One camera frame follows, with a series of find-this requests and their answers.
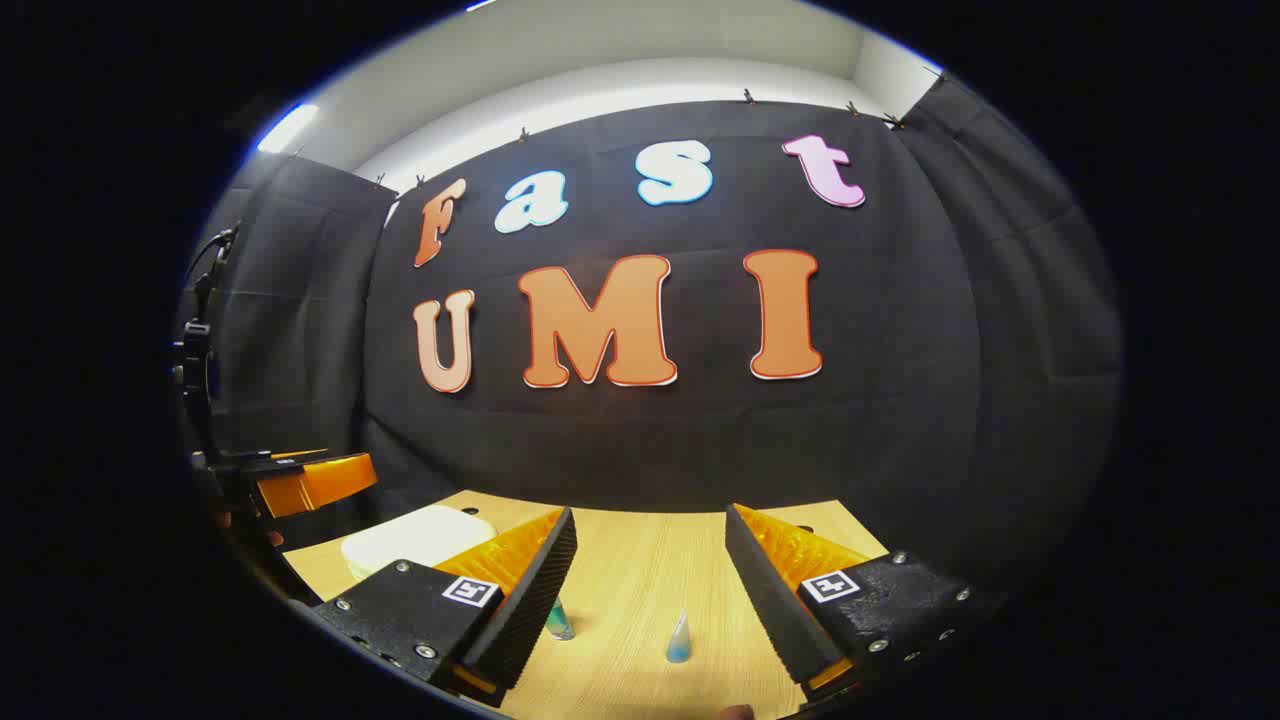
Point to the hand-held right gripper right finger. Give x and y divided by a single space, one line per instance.
770 600

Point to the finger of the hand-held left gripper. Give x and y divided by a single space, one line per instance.
315 483

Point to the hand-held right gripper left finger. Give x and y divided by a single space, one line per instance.
530 600

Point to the white and blue tube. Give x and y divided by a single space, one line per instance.
679 642

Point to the pale yellow suitcase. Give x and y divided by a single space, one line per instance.
415 540

